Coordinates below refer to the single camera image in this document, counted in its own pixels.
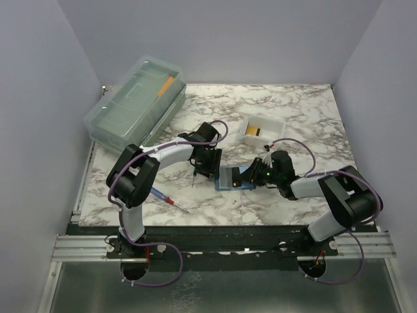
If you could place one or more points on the aluminium frame rail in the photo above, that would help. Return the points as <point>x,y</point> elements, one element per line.
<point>207,242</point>

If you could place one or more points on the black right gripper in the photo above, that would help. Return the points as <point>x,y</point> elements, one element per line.
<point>253,173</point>

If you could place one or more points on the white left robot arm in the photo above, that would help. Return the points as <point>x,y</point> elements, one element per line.
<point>133,175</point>

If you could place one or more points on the blue red screwdriver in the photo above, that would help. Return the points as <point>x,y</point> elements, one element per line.
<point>160,195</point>

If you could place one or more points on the white plastic card tray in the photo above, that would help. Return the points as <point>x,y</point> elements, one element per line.
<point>271,129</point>

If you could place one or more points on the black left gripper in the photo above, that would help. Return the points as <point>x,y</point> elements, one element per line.
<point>213,167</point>

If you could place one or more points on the blue leather card holder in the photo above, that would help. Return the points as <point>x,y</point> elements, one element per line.
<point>229,179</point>

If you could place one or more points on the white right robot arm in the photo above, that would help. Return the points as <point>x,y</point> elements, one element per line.
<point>350,197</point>

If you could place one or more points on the clear plastic storage box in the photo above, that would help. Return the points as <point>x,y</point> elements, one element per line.
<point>130,112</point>

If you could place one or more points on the green black screwdriver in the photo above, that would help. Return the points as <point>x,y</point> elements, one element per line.
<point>194,176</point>

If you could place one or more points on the orange pen in box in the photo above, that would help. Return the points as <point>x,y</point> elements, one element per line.
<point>165,86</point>

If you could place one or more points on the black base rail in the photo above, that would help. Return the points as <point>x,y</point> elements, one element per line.
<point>170,261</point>

